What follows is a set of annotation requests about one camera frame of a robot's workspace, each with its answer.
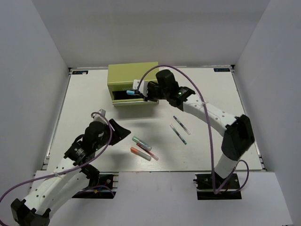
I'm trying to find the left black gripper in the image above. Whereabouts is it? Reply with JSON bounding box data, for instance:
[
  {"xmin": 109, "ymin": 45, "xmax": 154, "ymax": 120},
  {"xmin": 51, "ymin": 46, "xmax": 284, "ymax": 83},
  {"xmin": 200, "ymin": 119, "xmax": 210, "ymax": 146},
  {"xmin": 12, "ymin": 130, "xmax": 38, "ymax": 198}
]
[{"xmin": 94, "ymin": 118, "xmax": 131, "ymax": 151}]

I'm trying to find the blue highlighter marker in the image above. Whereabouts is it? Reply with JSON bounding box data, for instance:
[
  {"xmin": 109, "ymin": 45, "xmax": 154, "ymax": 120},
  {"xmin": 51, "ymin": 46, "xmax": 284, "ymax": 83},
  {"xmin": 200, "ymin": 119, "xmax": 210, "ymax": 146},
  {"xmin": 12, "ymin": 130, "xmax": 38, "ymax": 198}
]
[{"xmin": 126, "ymin": 90, "xmax": 135, "ymax": 96}]

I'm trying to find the orange highlighter marker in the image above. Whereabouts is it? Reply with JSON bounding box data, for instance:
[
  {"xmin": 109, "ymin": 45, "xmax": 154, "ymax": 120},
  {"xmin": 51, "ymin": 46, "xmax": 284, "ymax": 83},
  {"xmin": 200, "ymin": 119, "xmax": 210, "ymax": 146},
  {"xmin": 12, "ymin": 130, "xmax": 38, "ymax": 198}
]
[{"xmin": 130, "ymin": 147, "xmax": 151, "ymax": 161}]

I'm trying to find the green metal drawer box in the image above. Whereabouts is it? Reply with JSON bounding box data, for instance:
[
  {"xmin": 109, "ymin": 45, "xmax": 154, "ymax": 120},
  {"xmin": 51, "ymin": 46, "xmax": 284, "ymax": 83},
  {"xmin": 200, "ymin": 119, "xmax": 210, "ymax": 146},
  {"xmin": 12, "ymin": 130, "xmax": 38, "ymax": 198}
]
[{"xmin": 107, "ymin": 62, "xmax": 158, "ymax": 107}]

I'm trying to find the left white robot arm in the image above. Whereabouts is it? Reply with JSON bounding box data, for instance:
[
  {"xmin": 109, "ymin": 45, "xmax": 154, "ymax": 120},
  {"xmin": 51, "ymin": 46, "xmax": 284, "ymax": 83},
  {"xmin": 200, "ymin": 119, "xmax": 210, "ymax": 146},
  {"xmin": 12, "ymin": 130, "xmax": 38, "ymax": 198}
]
[{"xmin": 11, "ymin": 119, "xmax": 131, "ymax": 226}]

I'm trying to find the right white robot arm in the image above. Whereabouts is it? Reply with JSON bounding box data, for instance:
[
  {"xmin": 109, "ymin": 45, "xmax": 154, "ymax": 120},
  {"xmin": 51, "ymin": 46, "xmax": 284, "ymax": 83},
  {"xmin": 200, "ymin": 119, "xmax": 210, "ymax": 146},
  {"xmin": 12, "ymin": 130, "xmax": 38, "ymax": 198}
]
[{"xmin": 132, "ymin": 69, "xmax": 255, "ymax": 188}]

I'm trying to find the green highlighter marker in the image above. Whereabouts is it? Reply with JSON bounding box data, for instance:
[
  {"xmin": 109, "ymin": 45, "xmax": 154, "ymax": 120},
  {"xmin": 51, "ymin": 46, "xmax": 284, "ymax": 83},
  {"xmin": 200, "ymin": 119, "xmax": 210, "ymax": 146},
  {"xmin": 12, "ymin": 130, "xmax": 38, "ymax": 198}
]
[{"xmin": 132, "ymin": 136, "xmax": 152, "ymax": 151}]

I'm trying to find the red gel pen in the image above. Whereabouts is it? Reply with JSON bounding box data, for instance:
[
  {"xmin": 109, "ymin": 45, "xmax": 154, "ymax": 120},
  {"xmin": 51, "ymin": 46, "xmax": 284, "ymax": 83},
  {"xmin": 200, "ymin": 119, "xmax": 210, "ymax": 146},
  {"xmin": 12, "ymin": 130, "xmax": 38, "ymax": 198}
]
[{"xmin": 136, "ymin": 143, "xmax": 159, "ymax": 161}]

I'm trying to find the purple gel pen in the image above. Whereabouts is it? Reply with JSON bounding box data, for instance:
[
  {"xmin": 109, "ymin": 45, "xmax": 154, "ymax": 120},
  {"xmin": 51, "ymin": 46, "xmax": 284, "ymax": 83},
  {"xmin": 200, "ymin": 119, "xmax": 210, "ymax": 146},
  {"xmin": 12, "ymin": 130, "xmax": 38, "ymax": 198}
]
[{"xmin": 173, "ymin": 116, "xmax": 191, "ymax": 135}]

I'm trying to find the green gel pen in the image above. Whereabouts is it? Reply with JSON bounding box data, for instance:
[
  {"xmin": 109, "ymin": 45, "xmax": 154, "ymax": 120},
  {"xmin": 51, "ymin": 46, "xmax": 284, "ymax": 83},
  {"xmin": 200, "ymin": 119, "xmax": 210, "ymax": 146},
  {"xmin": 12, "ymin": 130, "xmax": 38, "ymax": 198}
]
[{"xmin": 169, "ymin": 124, "xmax": 187, "ymax": 145}]

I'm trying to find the left blue corner label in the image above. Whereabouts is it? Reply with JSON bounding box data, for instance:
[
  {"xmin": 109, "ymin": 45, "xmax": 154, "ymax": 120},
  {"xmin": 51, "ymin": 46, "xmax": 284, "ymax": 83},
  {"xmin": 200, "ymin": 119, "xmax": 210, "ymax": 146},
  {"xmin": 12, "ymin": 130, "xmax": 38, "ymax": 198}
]
[{"xmin": 72, "ymin": 70, "xmax": 88, "ymax": 75}]

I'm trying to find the blue corner label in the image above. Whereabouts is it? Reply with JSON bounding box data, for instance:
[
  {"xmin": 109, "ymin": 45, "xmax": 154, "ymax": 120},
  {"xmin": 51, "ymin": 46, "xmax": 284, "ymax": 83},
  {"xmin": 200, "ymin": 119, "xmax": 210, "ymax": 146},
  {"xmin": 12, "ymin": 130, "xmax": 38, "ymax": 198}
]
[
  {"xmin": 214, "ymin": 68, "xmax": 230, "ymax": 72},
  {"xmin": 72, "ymin": 70, "xmax": 88, "ymax": 75}
]

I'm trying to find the right blue corner label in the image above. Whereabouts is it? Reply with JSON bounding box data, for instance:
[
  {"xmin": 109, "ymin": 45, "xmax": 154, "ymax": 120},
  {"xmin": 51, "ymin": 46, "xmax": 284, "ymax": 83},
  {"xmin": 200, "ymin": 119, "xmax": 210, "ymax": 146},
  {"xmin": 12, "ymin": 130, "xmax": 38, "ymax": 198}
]
[{"xmin": 214, "ymin": 68, "xmax": 230, "ymax": 72}]

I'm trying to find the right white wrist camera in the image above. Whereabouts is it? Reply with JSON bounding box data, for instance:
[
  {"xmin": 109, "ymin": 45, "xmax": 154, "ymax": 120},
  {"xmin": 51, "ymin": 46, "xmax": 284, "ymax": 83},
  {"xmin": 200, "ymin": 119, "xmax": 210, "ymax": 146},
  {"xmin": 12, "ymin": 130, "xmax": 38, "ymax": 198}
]
[{"xmin": 132, "ymin": 80, "xmax": 148, "ymax": 96}]

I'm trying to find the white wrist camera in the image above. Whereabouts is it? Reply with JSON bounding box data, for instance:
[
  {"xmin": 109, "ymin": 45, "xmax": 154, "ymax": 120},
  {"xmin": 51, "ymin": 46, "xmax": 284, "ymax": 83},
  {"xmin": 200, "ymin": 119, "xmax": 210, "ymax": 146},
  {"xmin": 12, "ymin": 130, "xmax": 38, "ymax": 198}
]
[
  {"xmin": 132, "ymin": 80, "xmax": 148, "ymax": 96},
  {"xmin": 91, "ymin": 109, "xmax": 107, "ymax": 124}
]

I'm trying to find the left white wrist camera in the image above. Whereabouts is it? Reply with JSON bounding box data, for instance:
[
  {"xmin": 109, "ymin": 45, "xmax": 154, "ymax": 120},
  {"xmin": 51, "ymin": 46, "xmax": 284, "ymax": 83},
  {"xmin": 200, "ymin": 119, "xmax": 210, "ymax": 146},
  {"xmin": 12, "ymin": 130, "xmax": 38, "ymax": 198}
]
[{"xmin": 91, "ymin": 109, "xmax": 107, "ymax": 124}]

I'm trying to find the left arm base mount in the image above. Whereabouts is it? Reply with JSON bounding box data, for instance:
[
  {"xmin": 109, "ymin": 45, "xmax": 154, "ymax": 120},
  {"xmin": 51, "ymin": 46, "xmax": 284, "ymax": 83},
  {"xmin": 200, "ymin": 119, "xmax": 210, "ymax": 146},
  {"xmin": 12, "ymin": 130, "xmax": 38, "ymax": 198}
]
[{"xmin": 72, "ymin": 172, "xmax": 119, "ymax": 199}]

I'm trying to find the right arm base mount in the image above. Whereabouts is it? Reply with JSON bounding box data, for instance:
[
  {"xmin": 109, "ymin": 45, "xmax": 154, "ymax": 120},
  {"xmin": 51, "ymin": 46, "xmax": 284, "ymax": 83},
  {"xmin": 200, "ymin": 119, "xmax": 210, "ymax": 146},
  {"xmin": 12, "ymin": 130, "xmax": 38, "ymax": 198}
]
[{"xmin": 193, "ymin": 173, "xmax": 242, "ymax": 201}]

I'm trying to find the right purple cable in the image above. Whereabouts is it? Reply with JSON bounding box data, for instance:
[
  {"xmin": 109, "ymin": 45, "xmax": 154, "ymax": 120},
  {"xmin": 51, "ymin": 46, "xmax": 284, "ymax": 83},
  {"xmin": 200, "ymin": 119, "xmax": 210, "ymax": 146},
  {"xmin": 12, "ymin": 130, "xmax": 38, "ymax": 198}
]
[{"xmin": 140, "ymin": 65, "xmax": 249, "ymax": 195}]

